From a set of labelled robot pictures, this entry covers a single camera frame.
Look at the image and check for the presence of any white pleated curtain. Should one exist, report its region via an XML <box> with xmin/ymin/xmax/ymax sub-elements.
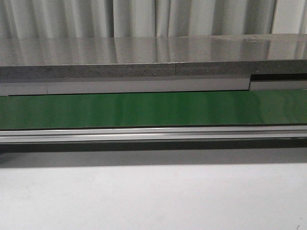
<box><xmin>0</xmin><ymin>0</ymin><xmax>307</xmax><ymax>38</ymax></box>

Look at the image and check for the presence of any green conveyor belt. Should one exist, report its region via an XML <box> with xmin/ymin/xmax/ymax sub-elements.
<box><xmin>0</xmin><ymin>90</ymin><xmax>307</xmax><ymax>130</ymax></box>

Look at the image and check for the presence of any aluminium front conveyor rail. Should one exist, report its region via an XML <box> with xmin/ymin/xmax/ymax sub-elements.
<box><xmin>0</xmin><ymin>125</ymin><xmax>307</xmax><ymax>144</ymax></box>

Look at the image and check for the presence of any grey stone countertop slab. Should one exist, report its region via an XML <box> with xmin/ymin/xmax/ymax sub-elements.
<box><xmin>0</xmin><ymin>34</ymin><xmax>307</xmax><ymax>82</ymax></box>

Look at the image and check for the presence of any grey rear conveyor rail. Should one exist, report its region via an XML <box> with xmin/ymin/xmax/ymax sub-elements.
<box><xmin>0</xmin><ymin>73</ymin><xmax>307</xmax><ymax>96</ymax></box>

